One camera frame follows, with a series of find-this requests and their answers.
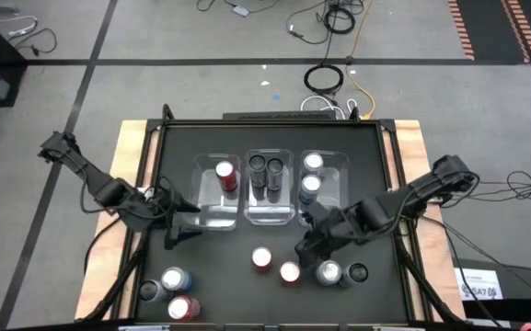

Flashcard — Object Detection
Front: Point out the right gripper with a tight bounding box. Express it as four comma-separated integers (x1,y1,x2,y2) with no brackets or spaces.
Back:
294,200,371,271

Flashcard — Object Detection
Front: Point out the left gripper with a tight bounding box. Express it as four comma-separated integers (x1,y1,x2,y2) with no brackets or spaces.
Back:
130,188,204,252

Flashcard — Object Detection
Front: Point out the white blue Spindrift can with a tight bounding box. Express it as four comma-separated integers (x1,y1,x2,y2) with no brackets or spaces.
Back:
298,174,323,206
302,152,325,178
315,259,343,287
160,266,194,293

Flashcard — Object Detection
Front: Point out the clear plastic bin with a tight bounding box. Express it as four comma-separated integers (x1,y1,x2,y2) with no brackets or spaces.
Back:
298,149,351,227
244,148,295,227
191,153,241,232

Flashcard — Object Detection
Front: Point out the white label sign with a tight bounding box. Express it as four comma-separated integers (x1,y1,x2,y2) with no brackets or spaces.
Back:
453,268,504,302

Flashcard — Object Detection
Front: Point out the black box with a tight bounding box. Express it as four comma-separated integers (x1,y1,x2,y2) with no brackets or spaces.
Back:
453,257,531,323

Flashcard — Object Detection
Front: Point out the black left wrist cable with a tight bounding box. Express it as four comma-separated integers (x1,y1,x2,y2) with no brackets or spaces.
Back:
78,174,177,217

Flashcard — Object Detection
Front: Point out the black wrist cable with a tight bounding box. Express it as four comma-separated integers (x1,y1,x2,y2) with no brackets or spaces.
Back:
78,174,177,217
439,169,531,217

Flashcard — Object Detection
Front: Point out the black aluminium table frame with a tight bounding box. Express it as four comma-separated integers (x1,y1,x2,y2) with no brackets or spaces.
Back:
83,103,464,325

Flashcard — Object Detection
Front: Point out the white cable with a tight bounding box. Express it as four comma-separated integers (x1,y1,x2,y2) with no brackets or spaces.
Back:
0,15,40,38
299,94,359,120

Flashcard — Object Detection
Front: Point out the yellow cable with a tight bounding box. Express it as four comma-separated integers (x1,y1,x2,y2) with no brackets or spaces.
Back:
345,0,376,120

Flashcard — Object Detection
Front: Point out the black coiled cable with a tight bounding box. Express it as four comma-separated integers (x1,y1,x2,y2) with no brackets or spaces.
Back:
322,5,356,35
303,63,345,96

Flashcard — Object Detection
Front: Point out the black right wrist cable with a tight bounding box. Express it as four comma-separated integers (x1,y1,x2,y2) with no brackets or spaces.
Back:
439,169,531,217

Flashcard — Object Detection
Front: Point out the thin black cable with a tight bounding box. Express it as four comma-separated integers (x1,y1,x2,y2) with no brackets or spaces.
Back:
9,27,58,57
285,0,335,46

